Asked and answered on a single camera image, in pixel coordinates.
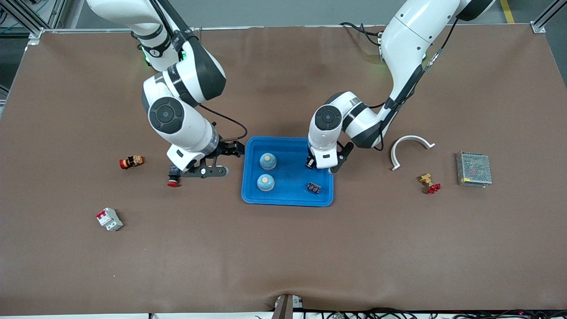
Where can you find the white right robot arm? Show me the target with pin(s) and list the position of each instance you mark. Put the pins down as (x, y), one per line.
(177, 119)

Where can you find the aluminium frame profile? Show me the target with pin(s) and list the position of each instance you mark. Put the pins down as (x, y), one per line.
(55, 13)
(542, 22)

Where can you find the blue call bell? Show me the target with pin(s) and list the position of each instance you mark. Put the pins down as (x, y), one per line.
(265, 182)
(268, 161)

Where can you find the dark relay block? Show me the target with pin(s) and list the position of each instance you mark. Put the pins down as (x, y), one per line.
(310, 163)

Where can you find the orange emergency stop button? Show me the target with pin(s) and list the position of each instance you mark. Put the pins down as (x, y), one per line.
(132, 162)

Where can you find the brass valve red handwheel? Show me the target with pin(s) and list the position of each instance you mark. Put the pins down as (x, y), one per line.
(426, 179)

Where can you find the blue plastic tray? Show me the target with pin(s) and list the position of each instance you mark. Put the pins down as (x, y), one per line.
(292, 186)

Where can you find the white circuit breaker red lever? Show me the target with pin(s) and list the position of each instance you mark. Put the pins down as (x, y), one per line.
(110, 220)

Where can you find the white curved plastic clamp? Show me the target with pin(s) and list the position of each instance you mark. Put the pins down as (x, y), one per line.
(412, 138)

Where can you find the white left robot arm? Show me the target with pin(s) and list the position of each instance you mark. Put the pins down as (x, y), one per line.
(407, 40)

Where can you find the grey metal mount bracket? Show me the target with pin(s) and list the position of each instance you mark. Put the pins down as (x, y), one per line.
(285, 308)

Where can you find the metal mesh power supply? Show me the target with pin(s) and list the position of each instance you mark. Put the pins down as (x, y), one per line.
(475, 168)

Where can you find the red mushroom pushbutton switch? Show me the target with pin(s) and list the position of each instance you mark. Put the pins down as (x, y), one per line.
(172, 182)

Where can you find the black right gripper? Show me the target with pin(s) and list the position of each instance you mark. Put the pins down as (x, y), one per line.
(227, 149)

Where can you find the brown table mat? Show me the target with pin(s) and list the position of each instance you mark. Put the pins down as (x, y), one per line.
(283, 248)

